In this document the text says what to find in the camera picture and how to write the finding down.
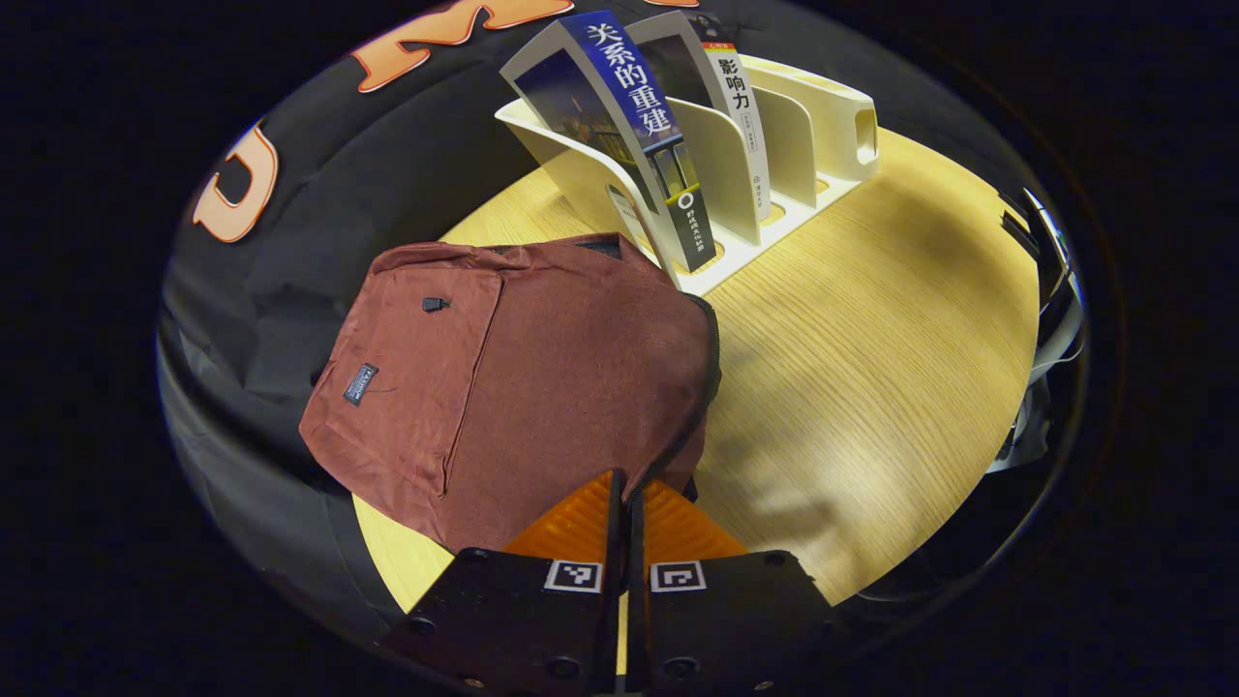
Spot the light grey cable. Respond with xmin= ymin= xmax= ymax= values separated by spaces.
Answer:
xmin=1026 ymin=310 xmax=1087 ymax=388

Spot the white electronics box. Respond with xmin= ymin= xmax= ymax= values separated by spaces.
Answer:
xmin=1021 ymin=189 xmax=1083 ymax=330

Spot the black backdrop cloth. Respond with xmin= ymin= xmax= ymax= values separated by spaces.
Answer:
xmin=160 ymin=0 xmax=1046 ymax=650

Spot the blue spine book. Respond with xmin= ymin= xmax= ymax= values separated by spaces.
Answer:
xmin=499 ymin=10 xmax=719 ymax=274

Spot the white spine book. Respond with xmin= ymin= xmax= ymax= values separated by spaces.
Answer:
xmin=624 ymin=10 xmax=772 ymax=224

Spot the maroon schoolbag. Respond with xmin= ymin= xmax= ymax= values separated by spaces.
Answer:
xmin=298 ymin=232 xmax=722 ymax=553

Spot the white plastic bookshelf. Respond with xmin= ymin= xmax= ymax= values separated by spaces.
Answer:
xmin=496 ymin=53 xmax=880 ymax=296

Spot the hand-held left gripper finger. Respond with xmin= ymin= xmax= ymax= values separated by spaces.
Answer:
xmin=382 ymin=470 xmax=625 ymax=697
xmin=627 ymin=479 xmax=853 ymax=697

